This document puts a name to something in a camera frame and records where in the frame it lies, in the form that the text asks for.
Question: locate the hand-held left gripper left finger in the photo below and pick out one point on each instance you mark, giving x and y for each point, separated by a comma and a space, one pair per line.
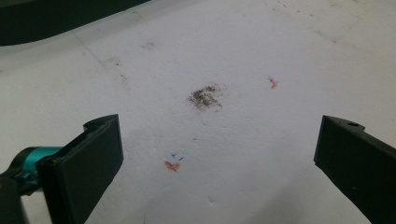
81, 168

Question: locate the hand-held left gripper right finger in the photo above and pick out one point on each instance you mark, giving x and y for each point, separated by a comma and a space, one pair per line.
358, 161

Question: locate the dark green tray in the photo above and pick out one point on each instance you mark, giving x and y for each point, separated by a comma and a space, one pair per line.
46, 18

